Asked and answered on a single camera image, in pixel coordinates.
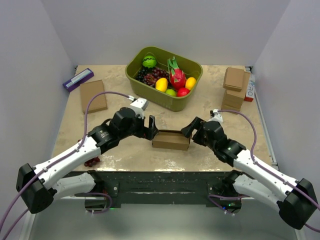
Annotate stacked brown cardboard boxes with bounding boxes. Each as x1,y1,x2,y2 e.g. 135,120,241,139
221,67,251,112

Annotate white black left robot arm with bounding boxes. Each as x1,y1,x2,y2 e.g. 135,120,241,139
16,106,159,214

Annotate red toy dragon fruit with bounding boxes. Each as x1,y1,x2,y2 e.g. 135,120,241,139
167,56,187,91

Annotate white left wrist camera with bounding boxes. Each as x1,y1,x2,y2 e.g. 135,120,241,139
129,97,149,119

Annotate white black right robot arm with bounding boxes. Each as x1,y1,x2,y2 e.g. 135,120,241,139
181,117,320,230

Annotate white red box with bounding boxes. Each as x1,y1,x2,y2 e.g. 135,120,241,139
244,73,256,102

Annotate red grapes on table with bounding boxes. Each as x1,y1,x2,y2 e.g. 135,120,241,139
84,157,101,168

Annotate red toy apple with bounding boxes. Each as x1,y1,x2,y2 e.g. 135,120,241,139
176,87,190,97

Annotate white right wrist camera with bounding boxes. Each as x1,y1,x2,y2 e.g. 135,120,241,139
208,109,224,124

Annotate olive green plastic basin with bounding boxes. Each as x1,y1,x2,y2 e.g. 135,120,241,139
125,46,203,112

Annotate green toy watermelon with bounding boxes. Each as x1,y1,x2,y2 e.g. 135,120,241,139
142,55,157,69

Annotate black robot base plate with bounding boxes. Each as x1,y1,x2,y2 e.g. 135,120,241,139
74,169,252,213

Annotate green toy lime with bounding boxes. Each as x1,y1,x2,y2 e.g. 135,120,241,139
165,88,177,97

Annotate purple white small box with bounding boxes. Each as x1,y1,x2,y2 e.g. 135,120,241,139
62,68,94,93

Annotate dark red toy grapes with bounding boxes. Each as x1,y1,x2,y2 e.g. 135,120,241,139
143,67,169,88

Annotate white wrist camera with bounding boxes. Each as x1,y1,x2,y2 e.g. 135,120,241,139
208,109,224,124
129,97,149,119

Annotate dark blue toy grapes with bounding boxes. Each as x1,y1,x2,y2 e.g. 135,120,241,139
135,68,148,82

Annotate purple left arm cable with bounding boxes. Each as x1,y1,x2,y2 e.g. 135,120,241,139
0,91,136,240

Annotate yellow orange toy mango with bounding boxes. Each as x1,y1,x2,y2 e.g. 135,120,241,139
185,77,197,91

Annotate brown cardboard box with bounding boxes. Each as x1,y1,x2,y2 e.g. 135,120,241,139
79,80,108,114
151,130,191,151

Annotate flat brown cardboard box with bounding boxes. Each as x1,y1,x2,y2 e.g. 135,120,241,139
79,80,108,114

